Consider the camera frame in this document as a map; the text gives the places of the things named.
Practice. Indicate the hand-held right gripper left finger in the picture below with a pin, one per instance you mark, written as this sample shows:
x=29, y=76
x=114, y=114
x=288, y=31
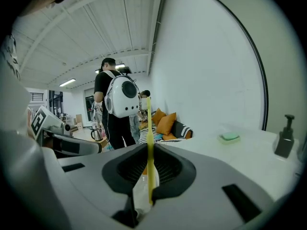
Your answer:
x=91, y=188

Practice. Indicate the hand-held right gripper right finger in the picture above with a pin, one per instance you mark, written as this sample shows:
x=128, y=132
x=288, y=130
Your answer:
x=204, y=200

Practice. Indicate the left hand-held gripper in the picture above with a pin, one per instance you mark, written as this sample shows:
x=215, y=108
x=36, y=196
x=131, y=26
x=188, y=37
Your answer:
x=45, y=121

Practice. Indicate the yellow-green toothbrush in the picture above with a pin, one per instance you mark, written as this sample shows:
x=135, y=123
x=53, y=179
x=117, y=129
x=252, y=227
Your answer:
x=150, y=140

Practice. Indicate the wooden side table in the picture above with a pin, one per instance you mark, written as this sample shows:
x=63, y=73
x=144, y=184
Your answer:
x=84, y=134

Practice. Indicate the steel kettle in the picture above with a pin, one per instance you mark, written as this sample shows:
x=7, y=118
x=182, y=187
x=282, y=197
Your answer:
x=97, y=134

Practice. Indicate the brown cardboard box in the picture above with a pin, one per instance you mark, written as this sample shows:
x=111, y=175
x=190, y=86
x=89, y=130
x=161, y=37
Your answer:
x=79, y=122

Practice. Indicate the black-framed glass door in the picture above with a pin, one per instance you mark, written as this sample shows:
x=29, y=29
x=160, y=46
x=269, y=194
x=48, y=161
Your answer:
x=56, y=104

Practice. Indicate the white hard-shell backpack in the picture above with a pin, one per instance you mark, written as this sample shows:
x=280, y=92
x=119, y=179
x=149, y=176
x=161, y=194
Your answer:
x=122, y=99

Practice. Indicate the black white striped blanket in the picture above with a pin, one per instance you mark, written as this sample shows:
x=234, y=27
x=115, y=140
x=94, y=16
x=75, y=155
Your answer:
x=144, y=134

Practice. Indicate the fluorescent ceiling light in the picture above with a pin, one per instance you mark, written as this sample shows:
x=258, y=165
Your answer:
x=67, y=82

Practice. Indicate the green soap on dish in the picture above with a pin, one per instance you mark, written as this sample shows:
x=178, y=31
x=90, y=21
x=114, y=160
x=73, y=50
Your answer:
x=229, y=138

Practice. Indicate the black white patterned cushion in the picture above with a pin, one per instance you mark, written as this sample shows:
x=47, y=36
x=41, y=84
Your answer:
x=183, y=128

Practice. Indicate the orange cushion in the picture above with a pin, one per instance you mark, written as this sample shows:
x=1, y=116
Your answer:
x=166, y=123
x=158, y=116

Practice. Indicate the black soap dispenser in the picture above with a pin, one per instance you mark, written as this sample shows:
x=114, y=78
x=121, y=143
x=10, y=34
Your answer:
x=284, y=140

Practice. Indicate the white printed t-shirt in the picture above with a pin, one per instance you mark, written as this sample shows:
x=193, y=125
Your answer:
x=9, y=68

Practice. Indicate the black-framed wall panel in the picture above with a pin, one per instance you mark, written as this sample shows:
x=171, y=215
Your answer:
x=275, y=56

